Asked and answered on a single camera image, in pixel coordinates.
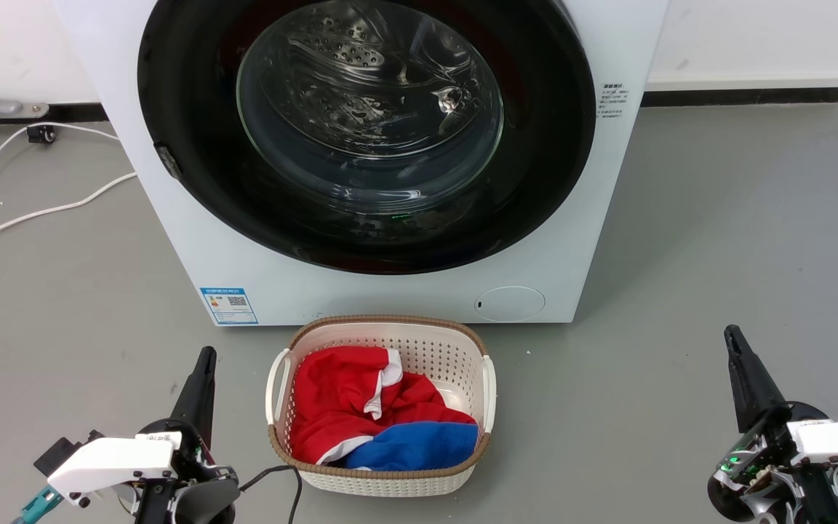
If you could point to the round white filter cover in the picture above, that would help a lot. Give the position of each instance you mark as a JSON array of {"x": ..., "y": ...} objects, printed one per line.
[{"x": 510, "y": 304}]

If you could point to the black round glass washer door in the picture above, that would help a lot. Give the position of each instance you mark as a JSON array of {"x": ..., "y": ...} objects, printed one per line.
[{"x": 186, "y": 109}]

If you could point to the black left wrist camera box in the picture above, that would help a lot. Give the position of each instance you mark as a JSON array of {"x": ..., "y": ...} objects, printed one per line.
[{"x": 62, "y": 450}]

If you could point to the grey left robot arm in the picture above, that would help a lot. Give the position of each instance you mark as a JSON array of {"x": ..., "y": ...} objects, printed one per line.
[{"x": 208, "y": 506}]

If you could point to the white front-load washing machine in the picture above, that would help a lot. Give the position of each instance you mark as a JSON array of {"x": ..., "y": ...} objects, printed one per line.
[{"x": 390, "y": 298}]

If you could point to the blue garment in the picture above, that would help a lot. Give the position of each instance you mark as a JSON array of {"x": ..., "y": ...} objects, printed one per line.
[{"x": 419, "y": 444}]

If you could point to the blue energy label sticker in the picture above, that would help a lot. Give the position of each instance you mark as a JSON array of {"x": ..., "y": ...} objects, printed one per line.
[{"x": 228, "y": 306}]

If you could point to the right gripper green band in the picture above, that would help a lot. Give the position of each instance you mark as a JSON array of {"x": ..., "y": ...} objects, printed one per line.
[{"x": 757, "y": 458}]

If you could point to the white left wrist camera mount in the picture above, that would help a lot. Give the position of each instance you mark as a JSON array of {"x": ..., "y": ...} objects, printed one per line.
[{"x": 113, "y": 462}]

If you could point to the red garment white trim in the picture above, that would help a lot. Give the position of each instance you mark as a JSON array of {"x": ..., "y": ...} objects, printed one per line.
[{"x": 332, "y": 393}]

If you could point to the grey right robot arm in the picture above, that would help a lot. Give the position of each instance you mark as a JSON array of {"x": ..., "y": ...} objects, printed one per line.
[{"x": 819, "y": 502}]

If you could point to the white laundry basket brown rim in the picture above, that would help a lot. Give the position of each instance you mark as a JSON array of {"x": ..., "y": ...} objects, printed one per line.
[{"x": 426, "y": 349}]

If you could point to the small printed text sticker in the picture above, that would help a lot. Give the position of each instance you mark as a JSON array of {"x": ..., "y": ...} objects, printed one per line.
[{"x": 614, "y": 100}]

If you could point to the black round left gripper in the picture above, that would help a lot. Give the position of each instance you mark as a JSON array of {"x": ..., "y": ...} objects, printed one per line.
[{"x": 190, "y": 458}]

